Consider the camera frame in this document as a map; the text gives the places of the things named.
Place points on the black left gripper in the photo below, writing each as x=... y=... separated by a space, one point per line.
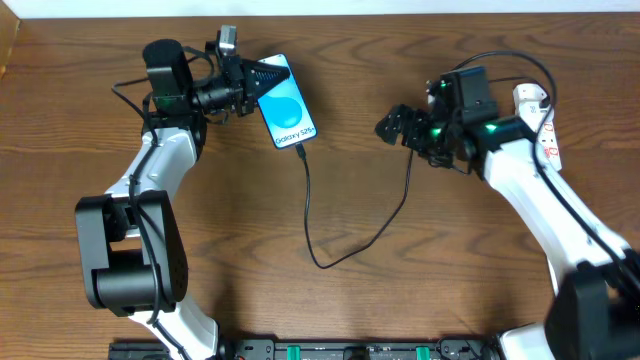
x=239 y=86

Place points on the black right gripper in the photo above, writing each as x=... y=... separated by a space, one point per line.
x=422 y=132

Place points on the blue Galaxy smartphone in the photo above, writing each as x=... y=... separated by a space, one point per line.
x=284 y=109

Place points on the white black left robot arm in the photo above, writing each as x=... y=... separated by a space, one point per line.
x=132 y=255

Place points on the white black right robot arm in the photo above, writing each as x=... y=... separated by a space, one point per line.
x=594 y=271

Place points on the white power strip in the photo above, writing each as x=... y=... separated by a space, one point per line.
x=547 y=137

